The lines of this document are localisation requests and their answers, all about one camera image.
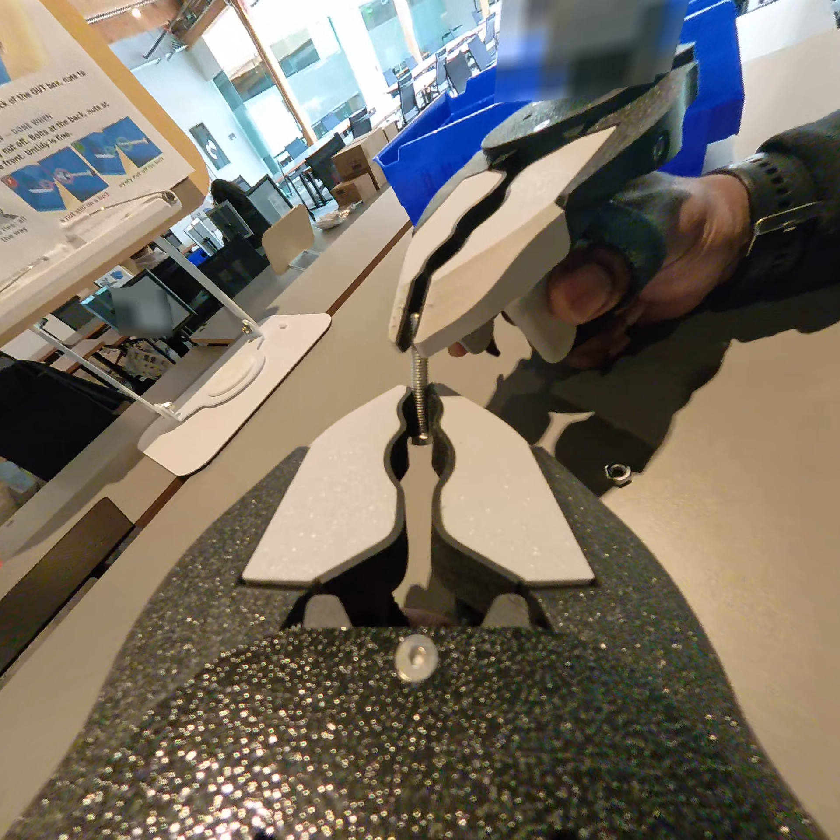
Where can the white clip bar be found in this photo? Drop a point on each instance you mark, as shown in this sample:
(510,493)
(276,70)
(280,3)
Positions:
(131,211)

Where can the cardboard box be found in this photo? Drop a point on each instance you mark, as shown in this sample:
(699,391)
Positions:
(358,154)
(351,190)

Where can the person's right hand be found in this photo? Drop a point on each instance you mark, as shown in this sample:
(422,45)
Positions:
(695,249)

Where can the silver hex nut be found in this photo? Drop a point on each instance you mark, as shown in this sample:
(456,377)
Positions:
(617,472)

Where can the blue plastic bin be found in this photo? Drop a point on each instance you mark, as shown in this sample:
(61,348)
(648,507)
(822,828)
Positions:
(715,79)
(433,177)

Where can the black wristwatch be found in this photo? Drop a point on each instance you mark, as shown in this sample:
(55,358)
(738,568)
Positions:
(774,190)

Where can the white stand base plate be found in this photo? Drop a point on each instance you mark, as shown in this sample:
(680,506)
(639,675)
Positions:
(275,354)

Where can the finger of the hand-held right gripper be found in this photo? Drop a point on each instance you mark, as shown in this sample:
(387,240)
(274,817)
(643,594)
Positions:
(446,216)
(525,216)

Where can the group of black chairs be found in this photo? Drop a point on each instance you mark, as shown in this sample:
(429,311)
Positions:
(407,98)

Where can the printed instruction sheet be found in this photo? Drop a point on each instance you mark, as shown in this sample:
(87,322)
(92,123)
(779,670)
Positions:
(65,131)

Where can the silver threaded bolt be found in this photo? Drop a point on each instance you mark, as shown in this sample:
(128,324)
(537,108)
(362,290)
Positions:
(420,394)

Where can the black wall sign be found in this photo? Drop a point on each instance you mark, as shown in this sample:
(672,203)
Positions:
(213,148)

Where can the wooden document board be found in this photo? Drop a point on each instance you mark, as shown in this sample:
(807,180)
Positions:
(144,79)

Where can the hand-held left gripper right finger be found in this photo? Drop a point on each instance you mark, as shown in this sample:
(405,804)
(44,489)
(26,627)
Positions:
(505,499)

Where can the wooden chair back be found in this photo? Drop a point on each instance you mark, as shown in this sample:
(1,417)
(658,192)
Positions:
(289,239)

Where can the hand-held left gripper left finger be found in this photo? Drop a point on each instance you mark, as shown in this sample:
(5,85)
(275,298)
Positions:
(328,499)

